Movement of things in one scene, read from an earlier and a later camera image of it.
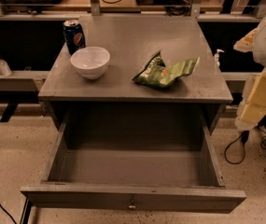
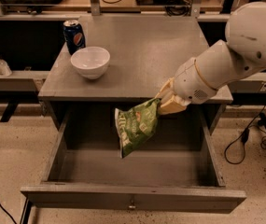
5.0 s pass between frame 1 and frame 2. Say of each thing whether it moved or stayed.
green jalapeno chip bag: moved
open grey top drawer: stayed
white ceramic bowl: stayed
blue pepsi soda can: stayed
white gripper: moved
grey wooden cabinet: stayed
